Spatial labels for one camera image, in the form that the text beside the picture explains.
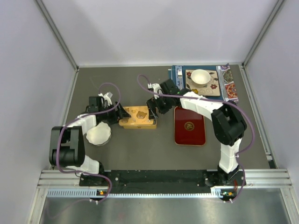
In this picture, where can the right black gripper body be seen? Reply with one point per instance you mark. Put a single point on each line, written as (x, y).
(164, 104)

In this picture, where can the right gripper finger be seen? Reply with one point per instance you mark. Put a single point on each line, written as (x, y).
(152, 107)
(159, 105)

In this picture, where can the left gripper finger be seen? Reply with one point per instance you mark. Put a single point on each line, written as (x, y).
(121, 112)
(117, 108)

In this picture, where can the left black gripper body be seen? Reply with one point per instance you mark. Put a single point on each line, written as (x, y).
(110, 116)

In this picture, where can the silver tin lid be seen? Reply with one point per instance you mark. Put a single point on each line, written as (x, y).
(139, 115)

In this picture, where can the gold cookie tin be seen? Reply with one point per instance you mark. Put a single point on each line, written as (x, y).
(141, 126)

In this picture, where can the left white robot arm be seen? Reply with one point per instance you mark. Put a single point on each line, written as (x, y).
(94, 124)

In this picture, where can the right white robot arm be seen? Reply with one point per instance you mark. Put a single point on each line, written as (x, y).
(228, 123)

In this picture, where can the white scalloped dish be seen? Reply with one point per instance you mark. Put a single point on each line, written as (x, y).
(99, 135)

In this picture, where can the red lacquer tray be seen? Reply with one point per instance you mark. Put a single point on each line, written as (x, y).
(189, 128)

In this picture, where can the silver fork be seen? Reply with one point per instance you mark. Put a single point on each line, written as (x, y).
(180, 76)

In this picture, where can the white bowl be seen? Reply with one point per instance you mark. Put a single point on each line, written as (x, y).
(200, 76)

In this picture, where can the patterned colourful cloth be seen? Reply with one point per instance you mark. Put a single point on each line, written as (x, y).
(227, 84)

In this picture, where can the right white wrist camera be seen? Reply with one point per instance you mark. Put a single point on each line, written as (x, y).
(156, 89)

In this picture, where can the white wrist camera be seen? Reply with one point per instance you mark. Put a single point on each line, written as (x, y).
(156, 89)
(106, 99)

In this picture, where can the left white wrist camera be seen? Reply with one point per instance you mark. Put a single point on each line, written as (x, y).
(106, 99)

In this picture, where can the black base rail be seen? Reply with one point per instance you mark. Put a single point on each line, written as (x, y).
(169, 181)

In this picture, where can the left aluminium frame post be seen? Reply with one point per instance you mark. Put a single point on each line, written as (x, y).
(45, 13)

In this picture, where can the aluminium frame post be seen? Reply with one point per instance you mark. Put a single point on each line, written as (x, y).
(265, 28)
(45, 13)

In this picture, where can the right aluminium frame post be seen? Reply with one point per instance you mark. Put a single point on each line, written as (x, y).
(265, 28)

